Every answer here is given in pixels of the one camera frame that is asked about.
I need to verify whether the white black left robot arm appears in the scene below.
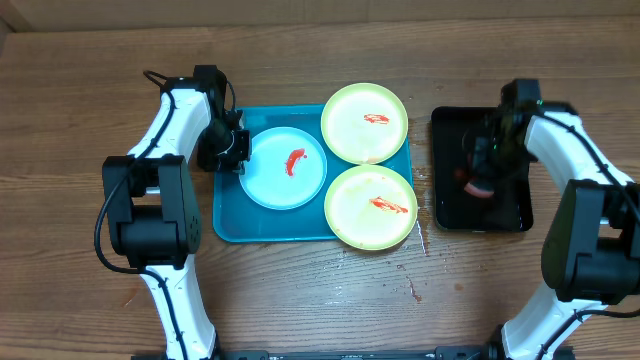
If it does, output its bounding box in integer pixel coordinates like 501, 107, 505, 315
93, 65, 250, 359

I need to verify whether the teal plastic tray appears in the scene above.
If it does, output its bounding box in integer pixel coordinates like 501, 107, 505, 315
212, 103, 416, 244

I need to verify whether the pink green sponge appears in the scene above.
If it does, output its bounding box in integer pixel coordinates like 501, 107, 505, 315
463, 179, 495, 199

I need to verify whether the black plastic tray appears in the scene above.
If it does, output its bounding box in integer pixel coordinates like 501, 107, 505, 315
431, 106, 533, 232

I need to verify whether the yellow-green plate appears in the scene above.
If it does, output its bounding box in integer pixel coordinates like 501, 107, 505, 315
321, 83, 409, 165
324, 164, 418, 251

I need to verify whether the light blue plate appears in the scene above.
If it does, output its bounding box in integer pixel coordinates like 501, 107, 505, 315
239, 127, 328, 210

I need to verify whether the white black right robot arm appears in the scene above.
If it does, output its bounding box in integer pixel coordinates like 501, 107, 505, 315
464, 79, 639, 360

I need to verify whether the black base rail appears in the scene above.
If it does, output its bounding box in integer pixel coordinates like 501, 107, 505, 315
130, 344, 575, 360

